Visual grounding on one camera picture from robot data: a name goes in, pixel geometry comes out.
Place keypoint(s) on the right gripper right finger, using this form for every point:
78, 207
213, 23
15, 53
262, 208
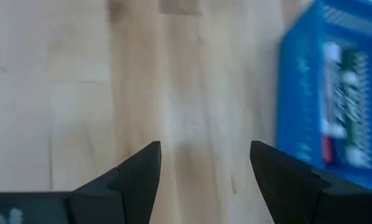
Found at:
285, 189

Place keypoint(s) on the red Expo marker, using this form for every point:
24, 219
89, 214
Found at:
327, 149

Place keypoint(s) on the blue plastic basket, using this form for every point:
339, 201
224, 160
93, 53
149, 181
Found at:
298, 93

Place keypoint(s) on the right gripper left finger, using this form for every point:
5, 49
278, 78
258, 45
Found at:
133, 193

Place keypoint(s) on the dark green marker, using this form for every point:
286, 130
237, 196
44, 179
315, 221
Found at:
349, 77

